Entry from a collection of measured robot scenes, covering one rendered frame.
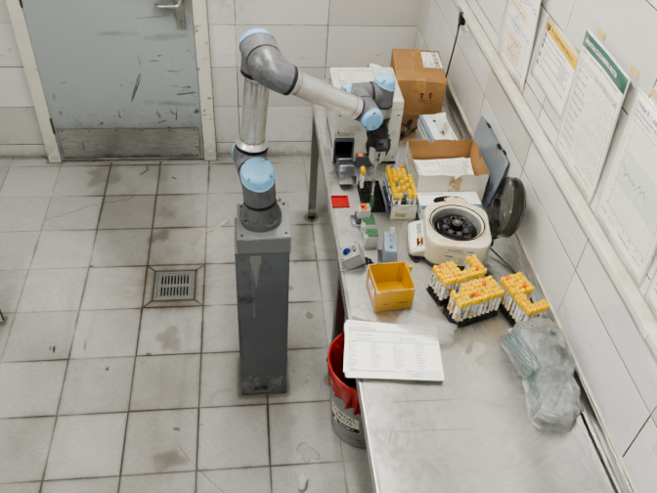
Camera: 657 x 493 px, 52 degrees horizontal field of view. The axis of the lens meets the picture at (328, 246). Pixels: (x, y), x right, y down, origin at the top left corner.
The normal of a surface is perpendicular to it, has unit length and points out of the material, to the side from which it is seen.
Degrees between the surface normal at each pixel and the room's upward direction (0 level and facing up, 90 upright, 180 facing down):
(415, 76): 2
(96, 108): 90
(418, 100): 91
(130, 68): 90
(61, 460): 0
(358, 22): 90
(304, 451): 0
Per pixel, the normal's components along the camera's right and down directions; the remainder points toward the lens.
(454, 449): 0.06, -0.73
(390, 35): 0.11, 0.68
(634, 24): -0.99, 0.03
